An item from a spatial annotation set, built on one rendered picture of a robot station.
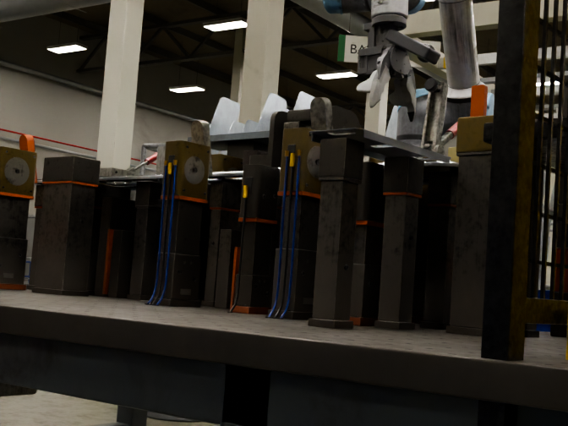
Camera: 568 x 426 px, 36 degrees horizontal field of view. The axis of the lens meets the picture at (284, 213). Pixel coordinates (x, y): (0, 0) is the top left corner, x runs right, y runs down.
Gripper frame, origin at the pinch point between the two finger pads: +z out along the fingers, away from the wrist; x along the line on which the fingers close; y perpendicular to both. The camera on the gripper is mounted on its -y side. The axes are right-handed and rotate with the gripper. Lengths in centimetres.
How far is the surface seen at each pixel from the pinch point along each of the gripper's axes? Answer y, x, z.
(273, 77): 542, -587, -219
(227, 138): 72, -26, -7
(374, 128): 382, -558, -139
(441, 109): -2.1, -14.7, -3.9
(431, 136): 0.0, -14.3, 1.8
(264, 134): 58, -26, -6
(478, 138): -27.3, 17.1, 10.2
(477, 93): -10.3, -14.7, -6.4
